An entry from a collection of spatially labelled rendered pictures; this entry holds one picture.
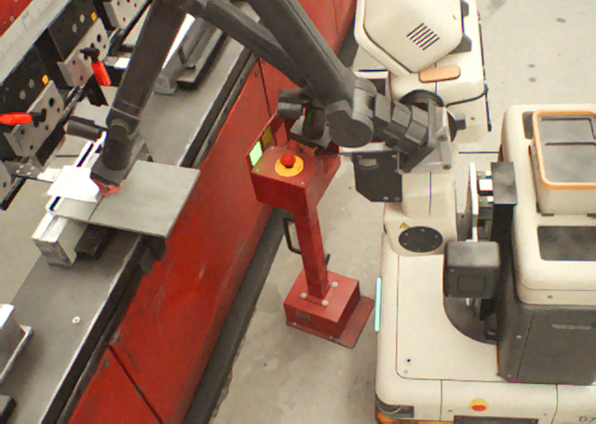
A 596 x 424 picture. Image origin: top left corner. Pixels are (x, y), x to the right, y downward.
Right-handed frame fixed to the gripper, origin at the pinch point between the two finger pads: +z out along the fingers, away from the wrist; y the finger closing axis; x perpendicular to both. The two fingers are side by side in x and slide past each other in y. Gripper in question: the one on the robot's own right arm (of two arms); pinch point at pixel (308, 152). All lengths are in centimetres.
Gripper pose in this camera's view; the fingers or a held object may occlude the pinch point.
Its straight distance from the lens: 189.8
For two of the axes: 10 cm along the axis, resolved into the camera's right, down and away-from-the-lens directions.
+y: -8.9, -4.2, 1.6
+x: -4.4, 7.3, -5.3
